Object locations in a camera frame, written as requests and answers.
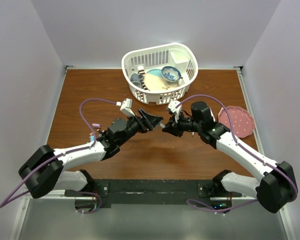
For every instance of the pink dotted plate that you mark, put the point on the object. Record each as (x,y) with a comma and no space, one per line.
(243,123)

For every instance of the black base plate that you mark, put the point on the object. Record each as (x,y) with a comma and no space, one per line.
(160,192)

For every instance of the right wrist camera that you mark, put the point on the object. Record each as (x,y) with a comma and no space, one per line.
(174,109)

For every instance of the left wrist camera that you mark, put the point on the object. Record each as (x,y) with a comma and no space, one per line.
(126,107)

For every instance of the grey mug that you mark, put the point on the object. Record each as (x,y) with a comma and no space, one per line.
(137,80)

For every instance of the striped cup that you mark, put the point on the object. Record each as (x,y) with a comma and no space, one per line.
(141,72)

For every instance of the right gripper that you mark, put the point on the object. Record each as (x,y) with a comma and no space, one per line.
(174,128)

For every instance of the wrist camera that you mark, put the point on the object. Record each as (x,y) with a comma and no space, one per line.
(174,109)
(126,107)

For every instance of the blue patterned bowl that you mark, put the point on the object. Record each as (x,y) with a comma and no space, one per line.
(170,74)

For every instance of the cream and blue plate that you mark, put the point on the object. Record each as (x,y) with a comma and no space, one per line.
(155,82)

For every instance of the white plastic basket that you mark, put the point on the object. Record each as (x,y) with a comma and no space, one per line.
(173,54)

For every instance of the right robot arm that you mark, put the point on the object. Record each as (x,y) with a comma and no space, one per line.
(272,184)

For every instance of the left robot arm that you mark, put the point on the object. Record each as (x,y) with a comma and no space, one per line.
(50,169)

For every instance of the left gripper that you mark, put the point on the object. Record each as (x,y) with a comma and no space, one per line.
(152,121)

